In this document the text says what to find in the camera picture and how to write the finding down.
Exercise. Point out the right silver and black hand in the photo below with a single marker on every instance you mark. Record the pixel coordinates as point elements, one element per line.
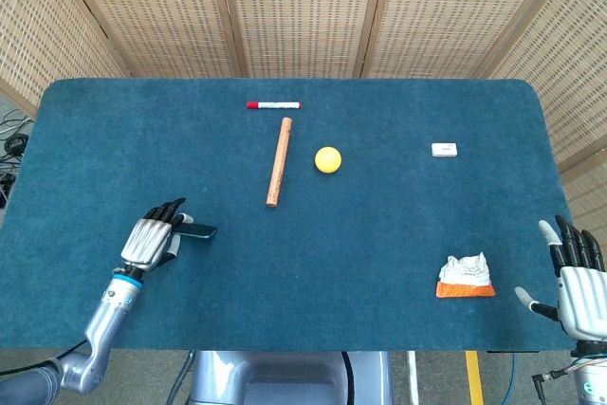
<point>576,277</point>

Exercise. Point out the left silver and black hand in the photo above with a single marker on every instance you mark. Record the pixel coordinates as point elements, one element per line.
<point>151,239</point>

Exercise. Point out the small black rectangular device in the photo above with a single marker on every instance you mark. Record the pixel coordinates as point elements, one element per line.
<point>199,231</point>

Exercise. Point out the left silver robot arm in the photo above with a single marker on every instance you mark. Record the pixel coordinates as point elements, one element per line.
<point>90,338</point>

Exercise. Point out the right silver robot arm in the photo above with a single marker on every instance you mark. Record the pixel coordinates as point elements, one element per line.
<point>588,372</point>

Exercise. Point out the crumpled white and orange packet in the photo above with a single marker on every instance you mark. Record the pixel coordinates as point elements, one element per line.
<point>465,279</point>

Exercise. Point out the blue table cloth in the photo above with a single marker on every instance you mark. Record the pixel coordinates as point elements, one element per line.
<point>294,234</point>

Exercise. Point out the wooden cylindrical stick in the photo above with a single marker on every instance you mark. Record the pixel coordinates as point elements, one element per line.
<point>279,161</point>

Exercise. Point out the red and white marker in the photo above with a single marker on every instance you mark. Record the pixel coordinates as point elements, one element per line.
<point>273,105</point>

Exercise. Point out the white eraser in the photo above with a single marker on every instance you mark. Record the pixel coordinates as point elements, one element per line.
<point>444,149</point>

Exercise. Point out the yellow ball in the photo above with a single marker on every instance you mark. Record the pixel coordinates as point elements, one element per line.
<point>327,160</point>

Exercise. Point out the grey robot torso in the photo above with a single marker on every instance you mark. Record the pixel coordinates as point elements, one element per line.
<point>289,378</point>

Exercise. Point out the woven rattan folding screen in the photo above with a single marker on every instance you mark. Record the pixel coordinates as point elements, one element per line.
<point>303,11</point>

